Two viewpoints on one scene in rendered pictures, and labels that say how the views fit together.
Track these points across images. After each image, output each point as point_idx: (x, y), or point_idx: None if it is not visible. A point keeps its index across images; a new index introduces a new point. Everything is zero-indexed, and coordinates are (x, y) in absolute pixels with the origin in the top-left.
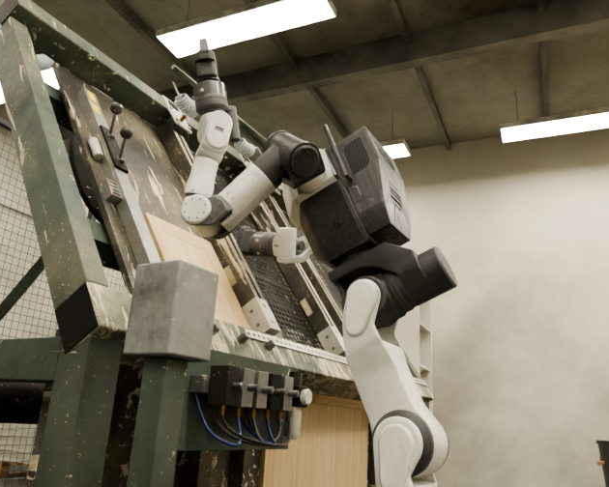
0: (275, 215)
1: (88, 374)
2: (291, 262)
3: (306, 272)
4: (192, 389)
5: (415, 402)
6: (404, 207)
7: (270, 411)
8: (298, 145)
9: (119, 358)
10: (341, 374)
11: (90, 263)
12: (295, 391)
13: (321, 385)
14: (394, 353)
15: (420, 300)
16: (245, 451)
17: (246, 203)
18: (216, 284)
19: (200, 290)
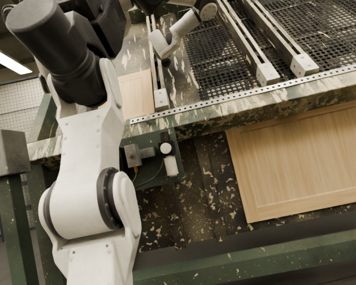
0: (244, 1)
1: (29, 182)
2: (164, 54)
3: (264, 27)
4: None
5: (69, 167)
6: None
7: (155, 162)
8: (2, 16)
9: (41, 170)
10: (253, 104)
11: (33, 134)
12: (127, 155)
13: (234, 120)
14: (79, 121)
15: (52, 65)
16: (202, 176)
17: (41, 67)
18: None
19: None
